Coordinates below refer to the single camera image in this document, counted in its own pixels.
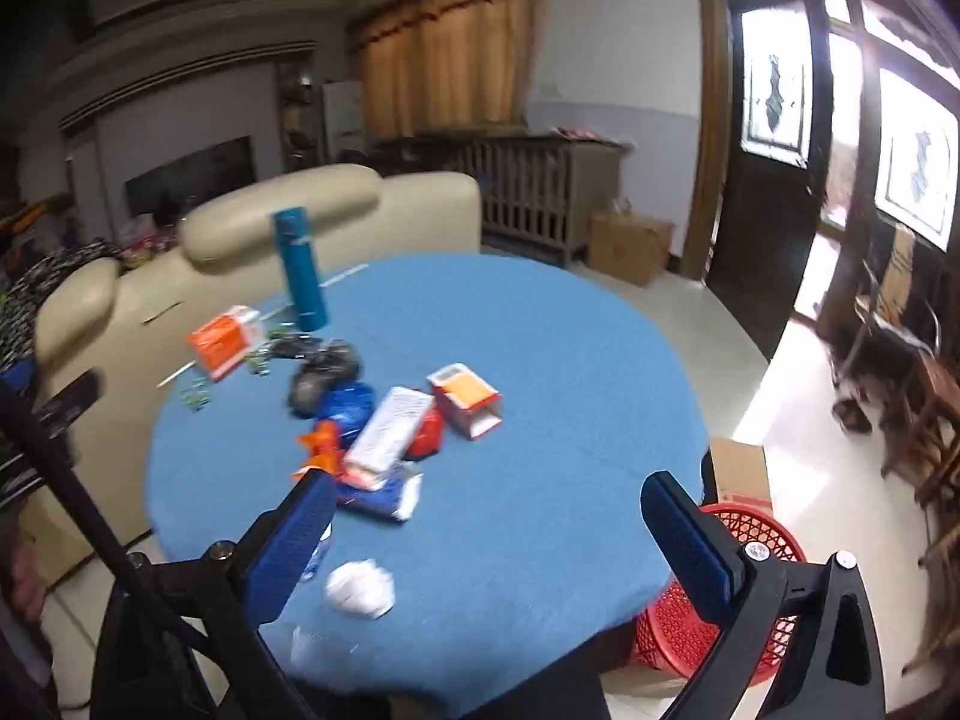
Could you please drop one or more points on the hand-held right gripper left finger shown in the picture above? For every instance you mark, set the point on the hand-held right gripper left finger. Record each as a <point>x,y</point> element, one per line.
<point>292,540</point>

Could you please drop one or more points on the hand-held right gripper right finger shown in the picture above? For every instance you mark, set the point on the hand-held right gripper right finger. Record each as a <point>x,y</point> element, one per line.
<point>690,540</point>

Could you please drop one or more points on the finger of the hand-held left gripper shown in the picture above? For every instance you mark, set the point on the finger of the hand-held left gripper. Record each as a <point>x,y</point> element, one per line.
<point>75,394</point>

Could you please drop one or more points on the white paper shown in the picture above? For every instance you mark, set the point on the white paper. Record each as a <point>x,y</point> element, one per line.
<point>360,589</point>

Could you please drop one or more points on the red plastic basket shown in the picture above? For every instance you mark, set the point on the red plastic basket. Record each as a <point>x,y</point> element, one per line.
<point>675,630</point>

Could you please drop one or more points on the orange plastic bag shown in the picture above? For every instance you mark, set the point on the orange plastic bag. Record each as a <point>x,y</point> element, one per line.
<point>324,446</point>

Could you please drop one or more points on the blue white packet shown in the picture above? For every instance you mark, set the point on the blue white packet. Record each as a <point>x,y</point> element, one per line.
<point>386,499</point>

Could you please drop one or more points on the clear plastic wrap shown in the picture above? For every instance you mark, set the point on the clear plastic wrap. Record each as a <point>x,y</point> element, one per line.
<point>315,649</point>

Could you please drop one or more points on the blue plastic bag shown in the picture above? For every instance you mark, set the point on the blue plastic bag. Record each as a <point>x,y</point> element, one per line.
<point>345,401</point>

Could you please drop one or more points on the long white box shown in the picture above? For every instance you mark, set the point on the long white box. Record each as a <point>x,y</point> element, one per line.
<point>390,424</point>

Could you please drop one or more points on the red plastic bag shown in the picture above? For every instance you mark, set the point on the red plastic bag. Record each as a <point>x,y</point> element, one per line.
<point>427,435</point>

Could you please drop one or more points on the black plastic bag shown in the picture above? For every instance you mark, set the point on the black plastic bag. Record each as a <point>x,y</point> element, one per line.
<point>322,371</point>

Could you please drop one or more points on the orange white box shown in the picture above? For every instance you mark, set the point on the orange white box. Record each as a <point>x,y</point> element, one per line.
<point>461,390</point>
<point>221,341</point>

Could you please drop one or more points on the person's left forearm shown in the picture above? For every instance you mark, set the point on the person's left forearm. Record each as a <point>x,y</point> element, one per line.
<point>19,570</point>

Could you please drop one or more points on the cardboard box with red stripe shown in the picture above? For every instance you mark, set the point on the cardboard box with red stripe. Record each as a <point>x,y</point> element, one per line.
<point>739,469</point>

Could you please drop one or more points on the patterned black white cloth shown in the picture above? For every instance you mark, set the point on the patterned black white cloth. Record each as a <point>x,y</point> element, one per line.
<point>45,277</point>

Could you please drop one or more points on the closed orange white box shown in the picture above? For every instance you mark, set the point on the closed orange white box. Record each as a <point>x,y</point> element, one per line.
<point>221,341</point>

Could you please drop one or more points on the colourful clutter pile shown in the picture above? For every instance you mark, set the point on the colourful clutter pile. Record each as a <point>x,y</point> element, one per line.
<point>142,240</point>

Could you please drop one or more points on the scattered green wrappers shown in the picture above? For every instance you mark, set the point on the scattered green wrappers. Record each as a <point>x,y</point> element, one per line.
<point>261,364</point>

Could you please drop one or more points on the dark slippers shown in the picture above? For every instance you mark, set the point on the dark slippers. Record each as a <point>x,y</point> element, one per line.
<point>851,412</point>

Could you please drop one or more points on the blue tablecloth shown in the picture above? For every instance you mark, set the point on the blue tablecloth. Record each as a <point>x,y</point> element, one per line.
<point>525,360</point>

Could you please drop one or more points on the black television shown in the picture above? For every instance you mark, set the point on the black television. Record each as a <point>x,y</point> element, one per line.
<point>195,172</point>

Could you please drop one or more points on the wooden chair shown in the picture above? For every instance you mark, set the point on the wooden chair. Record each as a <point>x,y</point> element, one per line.
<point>946,540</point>

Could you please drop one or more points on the blue thermos bottle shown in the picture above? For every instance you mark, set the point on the blue thermos bottle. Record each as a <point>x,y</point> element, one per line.
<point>304,277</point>

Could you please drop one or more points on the wooden stool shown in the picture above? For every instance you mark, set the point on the wooden stool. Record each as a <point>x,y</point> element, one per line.
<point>922,405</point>

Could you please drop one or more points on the thin white straw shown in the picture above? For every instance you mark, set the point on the thin white straw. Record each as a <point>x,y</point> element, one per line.
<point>345,274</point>

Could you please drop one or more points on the plain brown cardboard box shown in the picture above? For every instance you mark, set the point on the plain brown cardboard box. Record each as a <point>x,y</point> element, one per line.
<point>630,247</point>

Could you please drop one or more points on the cream leather sofa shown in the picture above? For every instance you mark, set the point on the cream leather sofa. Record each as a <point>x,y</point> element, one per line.
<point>300,195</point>

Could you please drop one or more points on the dark wooden door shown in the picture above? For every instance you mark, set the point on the dark wooden door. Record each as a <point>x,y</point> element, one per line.
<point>757,240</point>

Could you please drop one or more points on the striped cardboard sheet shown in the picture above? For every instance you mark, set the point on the striped cardboard sheet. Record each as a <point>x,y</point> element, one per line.
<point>900,270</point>

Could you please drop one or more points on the wooden display shelf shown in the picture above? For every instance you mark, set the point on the wooden display shelf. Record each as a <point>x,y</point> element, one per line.
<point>300,127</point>

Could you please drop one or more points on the white refrigerator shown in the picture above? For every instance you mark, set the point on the white refrigerator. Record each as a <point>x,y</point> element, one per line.
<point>343,120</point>

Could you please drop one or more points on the wooden slatted crib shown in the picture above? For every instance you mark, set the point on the wooden slatted crib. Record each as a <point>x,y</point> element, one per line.
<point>525,187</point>

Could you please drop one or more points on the red white cloth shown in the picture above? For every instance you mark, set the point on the red white cloth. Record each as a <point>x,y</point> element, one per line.
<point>581,134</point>

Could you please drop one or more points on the stained glass window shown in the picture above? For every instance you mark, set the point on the stained glass window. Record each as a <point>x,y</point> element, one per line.
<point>919,157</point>

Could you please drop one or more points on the tan curtain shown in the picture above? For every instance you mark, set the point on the tan curtain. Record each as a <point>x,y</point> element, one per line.
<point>450,52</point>

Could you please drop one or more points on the metal frame chair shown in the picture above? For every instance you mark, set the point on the metal frame chair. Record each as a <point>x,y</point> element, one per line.
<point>892,330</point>

